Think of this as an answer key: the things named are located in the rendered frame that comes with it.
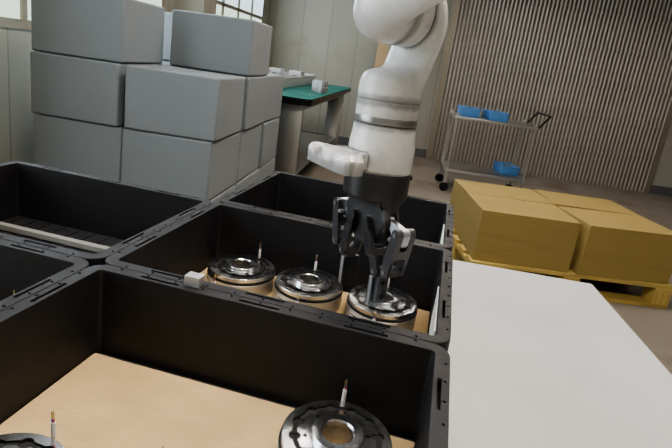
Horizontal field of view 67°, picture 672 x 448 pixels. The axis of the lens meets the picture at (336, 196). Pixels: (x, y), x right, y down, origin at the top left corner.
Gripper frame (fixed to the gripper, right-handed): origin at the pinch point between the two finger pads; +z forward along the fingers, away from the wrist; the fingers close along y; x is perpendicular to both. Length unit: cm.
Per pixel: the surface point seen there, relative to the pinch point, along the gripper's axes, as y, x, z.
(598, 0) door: 389, -609, -150
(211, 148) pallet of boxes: 182, -40, 19
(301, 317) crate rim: -5.0, 10.7, 0.4
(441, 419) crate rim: -22.4, 7.3, 0.6
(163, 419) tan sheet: -3.0, 23.5, 10.3
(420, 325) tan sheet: 3.6, -14.6, 10.3
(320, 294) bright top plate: 10.9, -1.3, 7.0
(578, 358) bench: 2, -56, 24
